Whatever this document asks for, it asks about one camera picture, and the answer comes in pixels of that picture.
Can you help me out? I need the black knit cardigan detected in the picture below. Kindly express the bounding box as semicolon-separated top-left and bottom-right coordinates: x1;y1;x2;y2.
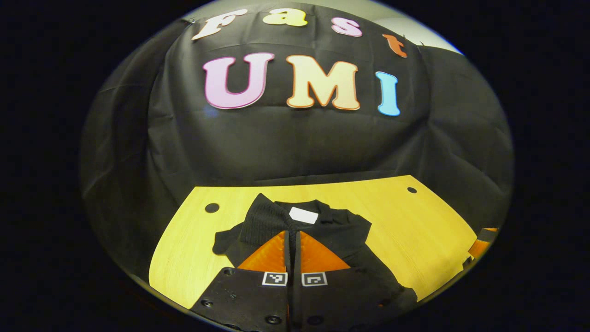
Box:
212;193;418;314

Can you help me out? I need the black backdrop cloth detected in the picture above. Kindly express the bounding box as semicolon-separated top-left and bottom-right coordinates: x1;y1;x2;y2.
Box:
78;2;514;277

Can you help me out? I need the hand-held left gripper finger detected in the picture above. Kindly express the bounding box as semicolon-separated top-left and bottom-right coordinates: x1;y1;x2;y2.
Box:
294;230;393;332
190;230;291;332

